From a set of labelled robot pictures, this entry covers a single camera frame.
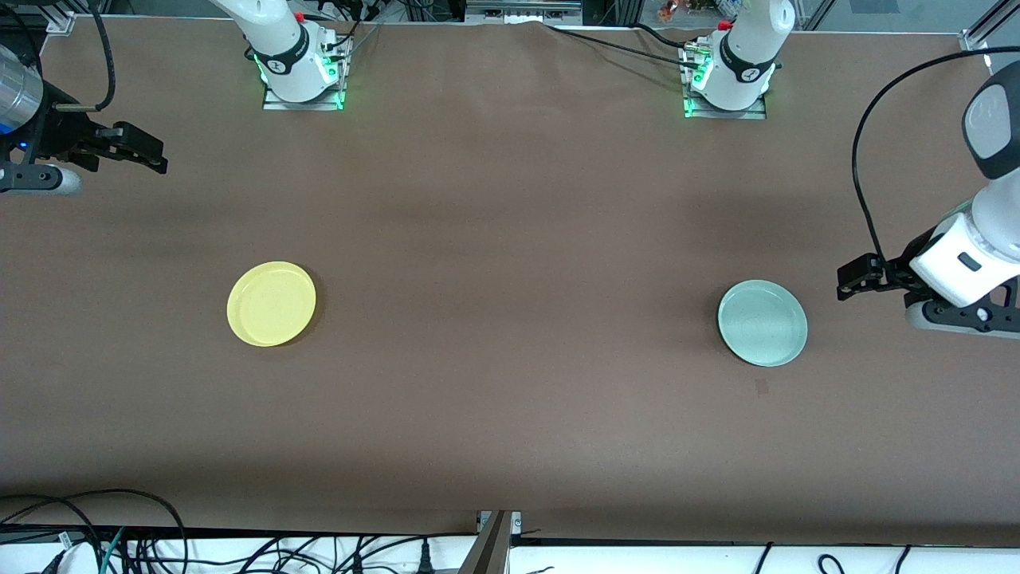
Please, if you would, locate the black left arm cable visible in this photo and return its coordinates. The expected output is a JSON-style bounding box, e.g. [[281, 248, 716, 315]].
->
[[850, 46, 1020, 268]]

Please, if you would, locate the brown table cover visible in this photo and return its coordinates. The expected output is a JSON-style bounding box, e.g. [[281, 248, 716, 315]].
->
[[0, 16, 1020, 548]]

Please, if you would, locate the green cable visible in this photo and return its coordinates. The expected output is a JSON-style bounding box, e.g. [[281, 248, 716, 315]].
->
[[99, 526, 128, 574]]

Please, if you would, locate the black cable across table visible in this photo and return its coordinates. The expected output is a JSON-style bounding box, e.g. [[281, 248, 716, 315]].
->
[[545, 22, 704, 71]]

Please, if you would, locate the grey metal rail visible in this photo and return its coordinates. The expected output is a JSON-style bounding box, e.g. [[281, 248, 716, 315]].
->
[[465, 0, 583, 26]]

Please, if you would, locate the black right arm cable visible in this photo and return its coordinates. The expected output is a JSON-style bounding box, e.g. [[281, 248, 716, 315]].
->
[[52, 0, 117, 112]]

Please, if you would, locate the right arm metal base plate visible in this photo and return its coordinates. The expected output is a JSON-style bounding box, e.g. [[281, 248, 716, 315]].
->
[[262, 32, 346, 112]]

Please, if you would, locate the aluminium corner post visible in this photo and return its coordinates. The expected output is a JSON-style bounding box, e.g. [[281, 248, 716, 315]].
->
[[959, 0, 1020, 57]]

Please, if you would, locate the white lower shelf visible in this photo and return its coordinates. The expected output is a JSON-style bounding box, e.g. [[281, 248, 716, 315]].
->
[[0, 533, 1020, 574]]

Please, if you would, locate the yellow plate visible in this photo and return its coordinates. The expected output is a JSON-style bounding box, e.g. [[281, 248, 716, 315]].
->
[[226, 261, 317, 348]]

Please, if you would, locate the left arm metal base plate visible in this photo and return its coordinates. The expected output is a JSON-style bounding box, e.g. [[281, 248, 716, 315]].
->
[[682, 44, 768, 120]]

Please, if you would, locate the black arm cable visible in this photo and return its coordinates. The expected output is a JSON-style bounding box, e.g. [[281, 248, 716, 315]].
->
[[52, 0, 117, 112], [850, 46, 1020, 268]]

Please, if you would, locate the aluminium frame profile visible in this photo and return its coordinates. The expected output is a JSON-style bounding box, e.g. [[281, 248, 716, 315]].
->
[[457, 510, 524, 574]]

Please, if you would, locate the pale green plate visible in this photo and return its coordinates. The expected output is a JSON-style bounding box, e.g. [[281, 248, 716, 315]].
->
[[717, 279, 809, 368]]

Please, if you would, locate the black looped cable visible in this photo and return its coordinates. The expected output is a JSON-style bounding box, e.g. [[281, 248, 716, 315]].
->
[[0, 488, 189, 574]]

